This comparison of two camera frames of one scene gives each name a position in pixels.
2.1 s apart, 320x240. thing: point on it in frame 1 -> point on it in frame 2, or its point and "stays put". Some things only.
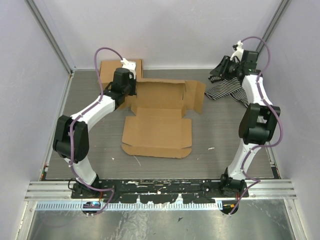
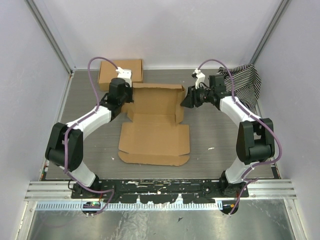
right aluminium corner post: x=279 y=12 stays put
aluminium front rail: x=257 y=190 stays put
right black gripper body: x=228 y=68 -> x=201 y=95
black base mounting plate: x=162 y=190 stays put
